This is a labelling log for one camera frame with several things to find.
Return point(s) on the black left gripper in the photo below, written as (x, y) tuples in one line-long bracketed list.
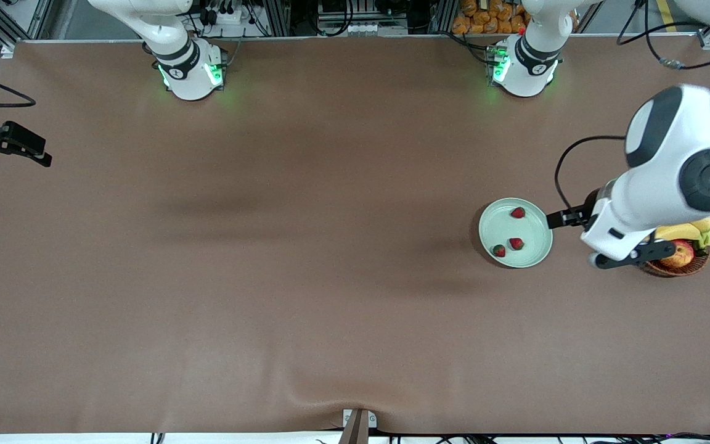
[(588, 209)]

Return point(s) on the red strawberry with green cap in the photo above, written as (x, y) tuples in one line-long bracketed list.
[(516, 243), (499, 250), (518, 213)]

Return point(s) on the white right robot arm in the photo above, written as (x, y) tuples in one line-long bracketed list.
[(188, 74)]

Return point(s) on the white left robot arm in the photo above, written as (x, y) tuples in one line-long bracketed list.
[(669, 166)]

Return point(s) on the light green round plate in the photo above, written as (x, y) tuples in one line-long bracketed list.
[(497, 225)]

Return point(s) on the brown wicker basket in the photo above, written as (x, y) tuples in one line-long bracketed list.
[(669, 270)]

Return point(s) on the yellow banana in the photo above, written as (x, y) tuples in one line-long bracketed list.
[(705, 223), (681, 232)]

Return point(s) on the red yellow apple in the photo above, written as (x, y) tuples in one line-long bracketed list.
[(683, 254)]

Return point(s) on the grey base box green light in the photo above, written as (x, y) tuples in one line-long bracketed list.
[(216, 71), (497, 65)]

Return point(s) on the pile of brown bread rolls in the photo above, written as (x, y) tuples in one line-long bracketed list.
[(478, 18)]

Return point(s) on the brown table cover cloth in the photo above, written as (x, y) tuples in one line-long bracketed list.
[(330, 308)]

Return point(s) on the white power strip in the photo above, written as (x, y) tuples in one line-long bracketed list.
[(222, 15)]

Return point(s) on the white terminal strip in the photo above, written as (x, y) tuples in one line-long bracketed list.
[(361, 29)]

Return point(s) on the table edge clamp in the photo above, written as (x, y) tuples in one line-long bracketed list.
[(358, 425)]

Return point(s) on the aluminium frame post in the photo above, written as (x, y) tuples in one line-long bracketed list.
[(278, 15), (444, 15)]

